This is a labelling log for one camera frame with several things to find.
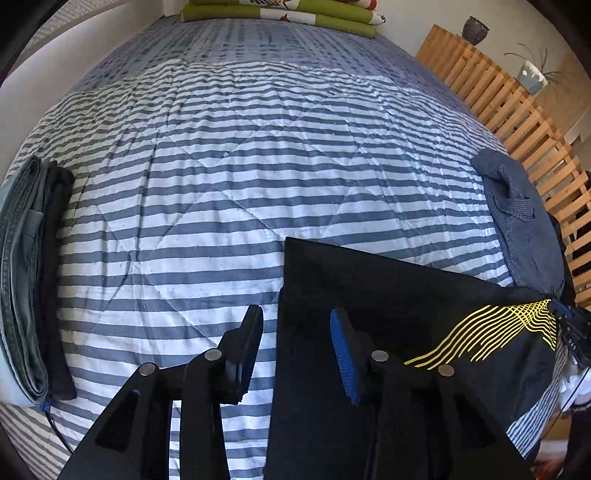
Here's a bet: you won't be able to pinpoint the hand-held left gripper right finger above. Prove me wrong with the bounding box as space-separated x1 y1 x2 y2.
329 308 532 480

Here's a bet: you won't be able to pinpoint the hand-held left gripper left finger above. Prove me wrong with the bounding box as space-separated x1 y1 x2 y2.
58 305 265 480

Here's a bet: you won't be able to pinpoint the black shirt yellow line print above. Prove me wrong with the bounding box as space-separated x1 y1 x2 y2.
263 237 568 480

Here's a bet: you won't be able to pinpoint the grey knit garment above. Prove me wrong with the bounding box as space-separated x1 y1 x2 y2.
471 148 566 296

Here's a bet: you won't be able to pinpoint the folded dark garment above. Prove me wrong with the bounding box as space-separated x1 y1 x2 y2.
39 161 77 401

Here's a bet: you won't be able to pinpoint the blue white striped quilt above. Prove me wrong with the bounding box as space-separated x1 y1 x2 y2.
0 16 561 480

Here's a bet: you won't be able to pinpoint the potted plant in white pot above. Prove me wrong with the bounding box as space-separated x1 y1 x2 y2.
504 42 573 96

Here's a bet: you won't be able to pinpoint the folded light blue jeans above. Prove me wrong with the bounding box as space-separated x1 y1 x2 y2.
0 156 51 407

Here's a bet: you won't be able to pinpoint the dark ceramic vase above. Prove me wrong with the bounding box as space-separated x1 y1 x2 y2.
462 16 489 46

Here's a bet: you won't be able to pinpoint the black cord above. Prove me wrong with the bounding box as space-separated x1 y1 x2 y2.
42 401 75 455

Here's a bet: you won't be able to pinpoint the wooden slatted rail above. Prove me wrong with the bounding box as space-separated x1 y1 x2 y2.
414 24 591 310

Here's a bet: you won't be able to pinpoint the landscape wall poster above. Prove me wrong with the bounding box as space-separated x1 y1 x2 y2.
23 0 134 51

